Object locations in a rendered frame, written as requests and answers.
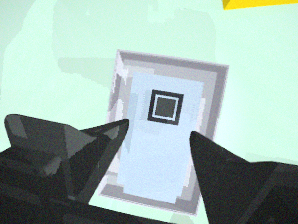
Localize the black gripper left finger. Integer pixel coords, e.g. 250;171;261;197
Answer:
4;114;129;204

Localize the grey shallow tray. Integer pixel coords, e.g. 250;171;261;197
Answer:
97;49;230;218

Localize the yellow flat bar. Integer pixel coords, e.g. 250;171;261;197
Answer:
223;0;298;10

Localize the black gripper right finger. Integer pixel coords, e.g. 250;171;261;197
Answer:
189;131;298;224

